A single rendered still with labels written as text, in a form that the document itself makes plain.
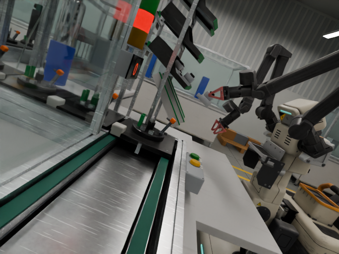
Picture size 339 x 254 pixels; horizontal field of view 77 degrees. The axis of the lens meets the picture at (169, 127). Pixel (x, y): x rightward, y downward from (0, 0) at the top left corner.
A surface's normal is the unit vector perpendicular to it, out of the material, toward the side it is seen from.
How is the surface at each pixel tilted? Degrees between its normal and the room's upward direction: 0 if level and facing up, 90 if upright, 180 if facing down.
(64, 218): 0
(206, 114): 90
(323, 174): 90
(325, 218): 92
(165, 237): 0
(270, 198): 90
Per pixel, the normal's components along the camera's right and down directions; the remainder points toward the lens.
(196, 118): -0.05, 0.22
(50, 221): 0.39, -0.89
